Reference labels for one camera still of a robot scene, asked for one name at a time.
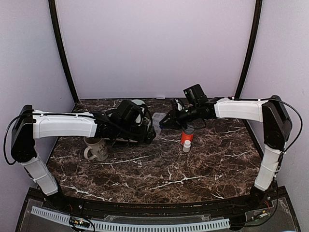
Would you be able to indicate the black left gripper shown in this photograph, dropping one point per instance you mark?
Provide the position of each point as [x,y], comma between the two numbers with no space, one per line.
[141,137]

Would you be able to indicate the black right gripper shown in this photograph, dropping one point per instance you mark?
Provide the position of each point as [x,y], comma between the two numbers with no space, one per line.
[174,120]

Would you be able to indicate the clear plastic pill organizer box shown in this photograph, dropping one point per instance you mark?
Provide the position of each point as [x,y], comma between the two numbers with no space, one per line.
[157,117]

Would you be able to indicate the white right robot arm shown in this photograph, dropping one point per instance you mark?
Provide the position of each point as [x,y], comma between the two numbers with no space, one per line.
[270,112]

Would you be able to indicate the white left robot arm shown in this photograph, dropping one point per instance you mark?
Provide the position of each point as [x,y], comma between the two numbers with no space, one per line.
[32,124]

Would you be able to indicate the orange bottle with grey lid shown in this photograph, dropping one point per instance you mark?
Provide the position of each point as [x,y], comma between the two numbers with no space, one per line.
[187,134]

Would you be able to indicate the beige printed ceramic mug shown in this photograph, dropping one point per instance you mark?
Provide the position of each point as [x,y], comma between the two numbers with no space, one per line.
[96,149]

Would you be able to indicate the small white pill bottle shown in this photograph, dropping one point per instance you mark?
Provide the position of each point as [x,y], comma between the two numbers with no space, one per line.
[186,146]

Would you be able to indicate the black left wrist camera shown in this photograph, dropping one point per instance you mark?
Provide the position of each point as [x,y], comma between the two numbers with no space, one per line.
[129,113]

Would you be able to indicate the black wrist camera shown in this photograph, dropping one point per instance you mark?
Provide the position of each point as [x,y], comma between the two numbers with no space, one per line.
[195,95]
[129,113]

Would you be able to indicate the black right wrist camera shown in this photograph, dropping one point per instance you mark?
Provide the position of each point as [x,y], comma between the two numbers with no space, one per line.
[195,95]

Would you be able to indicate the black right frame post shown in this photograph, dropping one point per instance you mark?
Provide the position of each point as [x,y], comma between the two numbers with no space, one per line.
[250,47]

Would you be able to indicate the black frame post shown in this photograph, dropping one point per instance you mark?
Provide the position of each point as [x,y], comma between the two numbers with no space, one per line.
[61,50]
[250,47]

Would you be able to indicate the white slotted cable duct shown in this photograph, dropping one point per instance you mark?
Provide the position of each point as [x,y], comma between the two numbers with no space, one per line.
[131,224]

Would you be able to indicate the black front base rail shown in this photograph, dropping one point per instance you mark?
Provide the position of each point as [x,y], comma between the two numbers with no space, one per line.
[226,208]

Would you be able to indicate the black left frame post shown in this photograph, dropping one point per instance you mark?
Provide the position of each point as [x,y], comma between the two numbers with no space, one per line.
[61,50]

